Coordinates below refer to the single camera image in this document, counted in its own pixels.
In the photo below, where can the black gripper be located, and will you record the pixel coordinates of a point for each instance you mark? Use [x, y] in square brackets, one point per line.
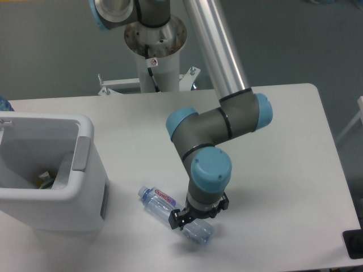
[179, 218]

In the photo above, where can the clear plastic water bottle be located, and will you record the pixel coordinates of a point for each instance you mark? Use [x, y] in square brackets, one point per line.
[161, 204]

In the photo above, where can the white paper carton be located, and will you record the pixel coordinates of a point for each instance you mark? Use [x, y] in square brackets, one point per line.
[63, 173]

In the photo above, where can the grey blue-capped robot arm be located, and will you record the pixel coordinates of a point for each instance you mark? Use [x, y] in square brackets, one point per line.
[196, 136]

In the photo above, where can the white plastic trash can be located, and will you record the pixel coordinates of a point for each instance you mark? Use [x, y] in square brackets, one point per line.
[33, 143]

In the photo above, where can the trash inside the bin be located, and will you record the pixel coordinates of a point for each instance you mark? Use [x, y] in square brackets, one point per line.
[46, 180]

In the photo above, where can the black clamp at table edge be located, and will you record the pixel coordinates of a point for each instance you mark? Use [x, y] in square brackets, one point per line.
[353, 243]

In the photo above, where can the blue patterned object at left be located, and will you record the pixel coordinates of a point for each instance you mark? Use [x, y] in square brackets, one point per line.
[5, 105]

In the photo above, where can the white pedestal base frame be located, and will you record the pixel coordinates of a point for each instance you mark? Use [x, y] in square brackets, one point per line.
[187, 82]

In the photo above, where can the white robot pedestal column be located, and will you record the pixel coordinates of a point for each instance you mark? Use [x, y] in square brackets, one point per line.
[157, 54]

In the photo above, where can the white frame at right edge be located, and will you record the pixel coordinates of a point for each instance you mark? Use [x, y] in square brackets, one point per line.
[352, 126]

